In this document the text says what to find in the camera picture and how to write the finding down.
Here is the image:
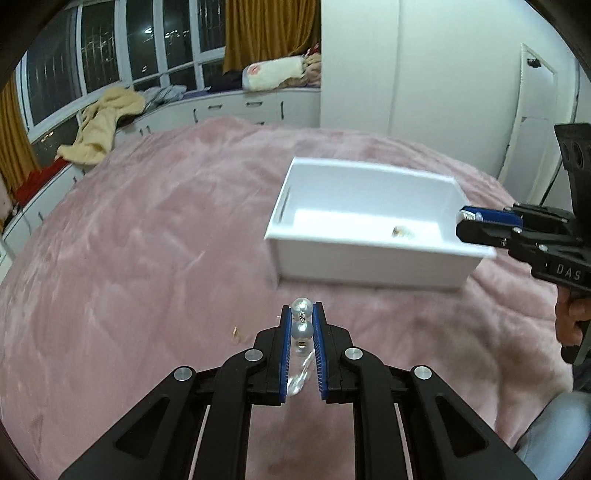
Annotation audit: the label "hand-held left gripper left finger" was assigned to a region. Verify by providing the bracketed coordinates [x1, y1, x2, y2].
[60, 305, 293, 480]

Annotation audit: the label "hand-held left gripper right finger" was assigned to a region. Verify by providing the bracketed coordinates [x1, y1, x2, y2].
[313, 302, 539, 480]

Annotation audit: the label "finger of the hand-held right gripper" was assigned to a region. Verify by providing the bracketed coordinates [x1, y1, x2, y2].
[455, 220, 514, 260]
[456, 205, 525, 228]

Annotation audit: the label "clear plastic packet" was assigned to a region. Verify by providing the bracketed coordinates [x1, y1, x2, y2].
[285, 344, 320, 398]

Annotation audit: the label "pearl earring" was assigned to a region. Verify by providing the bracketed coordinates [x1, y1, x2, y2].
[289, 298, 317, 349]

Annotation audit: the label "white rectangular box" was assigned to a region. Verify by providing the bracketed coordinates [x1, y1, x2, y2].
[263, 157, 498, 291]

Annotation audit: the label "person's right hand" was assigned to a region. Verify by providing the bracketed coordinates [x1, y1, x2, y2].
[555, 291, 591, 346]

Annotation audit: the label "white door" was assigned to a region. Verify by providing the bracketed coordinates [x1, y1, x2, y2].
[498, 42, 580, 206]

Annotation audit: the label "white wardrobe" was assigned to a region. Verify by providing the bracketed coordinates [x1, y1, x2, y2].
[320, 0, 522, 178]

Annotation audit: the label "pink fuzzy blanket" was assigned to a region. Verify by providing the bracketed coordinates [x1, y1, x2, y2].
[0, 115, 575, 480]

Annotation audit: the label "person's jeans leg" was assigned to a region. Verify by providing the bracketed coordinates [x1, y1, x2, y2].
[515, 391, 591, 480]

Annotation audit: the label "pink plush toy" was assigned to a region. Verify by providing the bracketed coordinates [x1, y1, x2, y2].
[301, 42, 322, 88]

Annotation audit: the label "white printed pillow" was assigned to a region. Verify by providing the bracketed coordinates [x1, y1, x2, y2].
[242, 56, 307, 92]

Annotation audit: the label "white window-seat cabinets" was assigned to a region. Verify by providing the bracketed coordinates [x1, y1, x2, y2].
[0, 88, 321, 259]

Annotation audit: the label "mustard curtain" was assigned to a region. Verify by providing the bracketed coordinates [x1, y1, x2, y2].
[0, 76, 41, 197]
[223, 0, 322, 75]

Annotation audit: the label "grey clothes pile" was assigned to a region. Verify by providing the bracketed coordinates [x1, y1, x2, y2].
[137, 84, 188, 110]

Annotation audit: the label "cream fleece robe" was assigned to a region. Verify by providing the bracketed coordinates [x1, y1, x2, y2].
[55, 87, 147, 165]

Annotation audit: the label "red cloth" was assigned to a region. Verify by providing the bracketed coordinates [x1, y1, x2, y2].
[13, 159, 71, 205]

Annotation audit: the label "large bay window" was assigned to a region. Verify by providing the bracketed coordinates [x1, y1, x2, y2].
[16, 0, 228, 139]

